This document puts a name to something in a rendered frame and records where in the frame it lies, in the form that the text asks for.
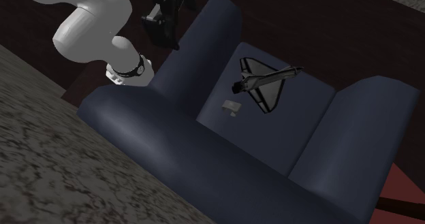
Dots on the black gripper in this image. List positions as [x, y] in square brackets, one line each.
[169, 4]

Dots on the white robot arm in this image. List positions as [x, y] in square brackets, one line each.
[89, 24]

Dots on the small grey angular block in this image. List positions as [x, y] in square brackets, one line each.
[230, 106]

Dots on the grey toy space shuttle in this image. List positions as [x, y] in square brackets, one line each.
[265, 84]

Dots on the dark blue sofa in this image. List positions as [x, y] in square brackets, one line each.
[186, 157]

